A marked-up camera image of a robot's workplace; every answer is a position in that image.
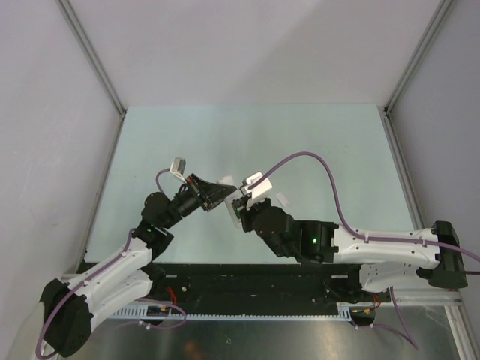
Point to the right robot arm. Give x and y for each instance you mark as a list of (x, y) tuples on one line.
[(386, 259)]

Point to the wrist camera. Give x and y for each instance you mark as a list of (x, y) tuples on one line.
[(256, 189), (177, 168)]

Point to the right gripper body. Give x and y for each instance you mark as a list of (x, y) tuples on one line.
[(253, 210)]

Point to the white battery cover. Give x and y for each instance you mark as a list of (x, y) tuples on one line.
[(282, 199)]

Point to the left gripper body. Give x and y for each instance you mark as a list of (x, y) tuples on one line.
[(195, 188)]

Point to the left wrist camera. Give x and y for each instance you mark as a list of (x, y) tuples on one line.
[(177, 168)]

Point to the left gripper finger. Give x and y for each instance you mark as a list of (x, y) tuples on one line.
[(207, 187), (216, 197)]

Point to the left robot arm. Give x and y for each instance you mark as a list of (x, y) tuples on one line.
[(74, 309)]

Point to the white remote control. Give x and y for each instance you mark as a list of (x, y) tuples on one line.
[(237, 194)]

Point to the left aluminium frame post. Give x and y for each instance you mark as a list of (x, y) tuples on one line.
[(85, 44)]

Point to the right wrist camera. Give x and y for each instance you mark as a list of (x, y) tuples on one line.
[(256, 189)]

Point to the right aluminium frame post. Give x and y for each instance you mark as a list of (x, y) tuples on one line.
[(434, 26)]

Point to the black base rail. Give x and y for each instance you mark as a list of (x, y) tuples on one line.
[(259, 290)]

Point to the aluminium frame post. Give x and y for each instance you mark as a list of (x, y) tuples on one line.
[(85, 44), (434, 26)]

